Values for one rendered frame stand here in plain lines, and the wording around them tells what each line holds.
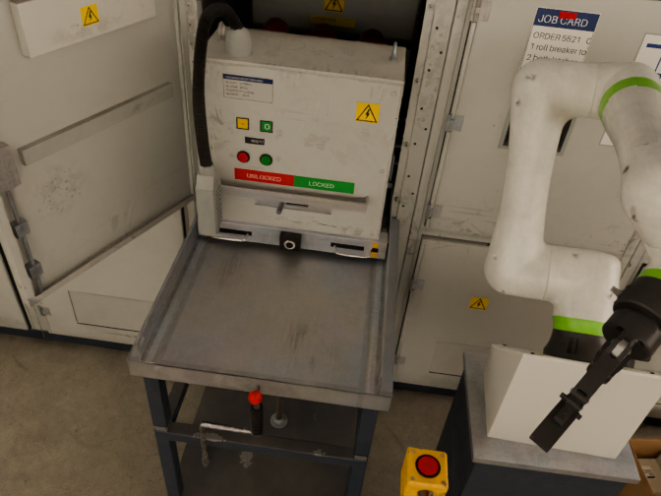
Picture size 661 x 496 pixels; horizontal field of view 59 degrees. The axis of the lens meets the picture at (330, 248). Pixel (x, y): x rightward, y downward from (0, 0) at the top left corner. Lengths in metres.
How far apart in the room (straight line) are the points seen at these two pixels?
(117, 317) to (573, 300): 1.70
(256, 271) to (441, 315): 0.77
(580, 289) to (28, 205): 1.27
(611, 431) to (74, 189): 1.39
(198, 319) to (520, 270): 0.79
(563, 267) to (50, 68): 1.20
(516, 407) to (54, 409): 1.72
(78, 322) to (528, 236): 1.80
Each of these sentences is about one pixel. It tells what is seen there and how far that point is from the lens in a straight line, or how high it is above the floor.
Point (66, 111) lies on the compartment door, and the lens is 1.53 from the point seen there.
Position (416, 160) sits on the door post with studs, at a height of 1.07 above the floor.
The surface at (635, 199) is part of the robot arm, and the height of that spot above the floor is 1.50.
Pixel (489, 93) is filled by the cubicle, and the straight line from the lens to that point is 1.65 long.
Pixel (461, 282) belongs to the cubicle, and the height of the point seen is 0.63.
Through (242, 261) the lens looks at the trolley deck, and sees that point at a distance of 1.67.
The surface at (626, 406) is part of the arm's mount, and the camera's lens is 1.44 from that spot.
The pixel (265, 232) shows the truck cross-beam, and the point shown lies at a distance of 1.68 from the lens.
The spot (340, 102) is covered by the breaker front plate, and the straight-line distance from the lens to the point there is 1.44.
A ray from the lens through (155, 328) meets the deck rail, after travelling 1.51.
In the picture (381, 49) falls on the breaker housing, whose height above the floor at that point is 1.39.
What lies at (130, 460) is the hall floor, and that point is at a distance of 2.32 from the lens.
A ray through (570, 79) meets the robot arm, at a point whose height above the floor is 1.50.
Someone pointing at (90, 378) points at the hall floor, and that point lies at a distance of 2.56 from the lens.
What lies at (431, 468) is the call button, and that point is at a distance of 1.24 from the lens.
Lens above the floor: 1.96
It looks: 40 degrees down
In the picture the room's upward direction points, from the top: 6 degrees clockwise
